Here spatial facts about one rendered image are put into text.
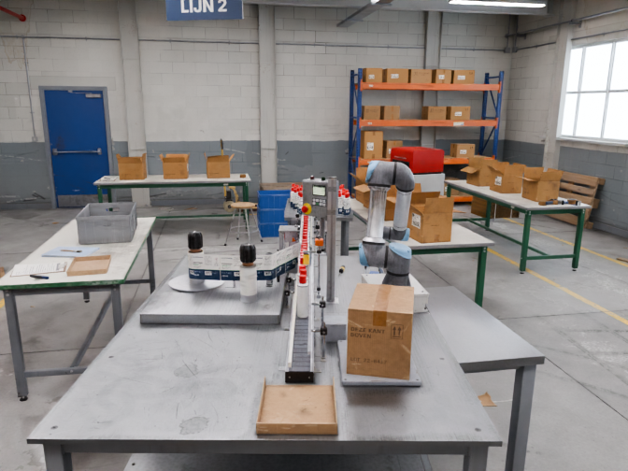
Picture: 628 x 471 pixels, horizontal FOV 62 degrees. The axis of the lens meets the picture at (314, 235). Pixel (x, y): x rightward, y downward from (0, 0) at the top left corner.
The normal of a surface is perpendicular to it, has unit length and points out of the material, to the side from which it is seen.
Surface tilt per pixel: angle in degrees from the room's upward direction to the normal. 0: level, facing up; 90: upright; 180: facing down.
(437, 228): 90
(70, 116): 90
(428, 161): 90
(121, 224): 90
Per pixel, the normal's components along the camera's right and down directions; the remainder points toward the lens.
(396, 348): -0.20, 0.23
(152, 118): 0.18, 0.24
